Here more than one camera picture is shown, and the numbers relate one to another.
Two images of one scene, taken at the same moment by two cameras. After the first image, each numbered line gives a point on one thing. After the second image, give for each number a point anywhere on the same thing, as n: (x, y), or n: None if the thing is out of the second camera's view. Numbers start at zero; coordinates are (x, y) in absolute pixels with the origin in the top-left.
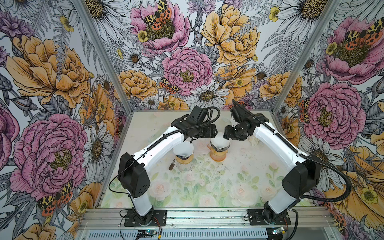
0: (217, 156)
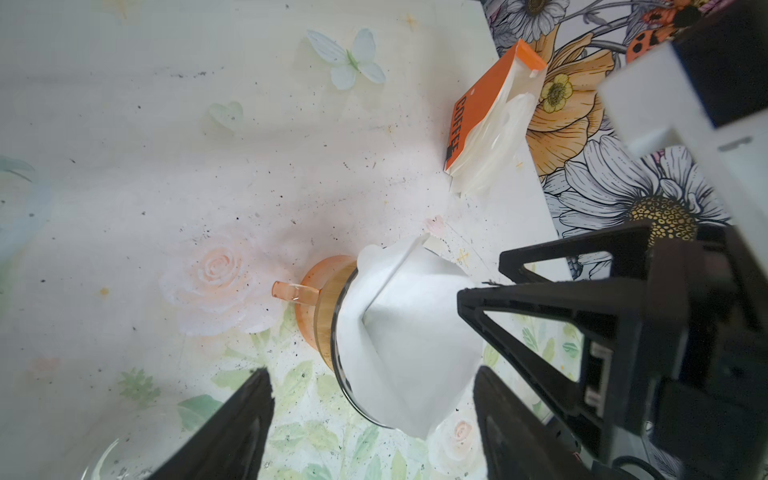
0: (316, 295)
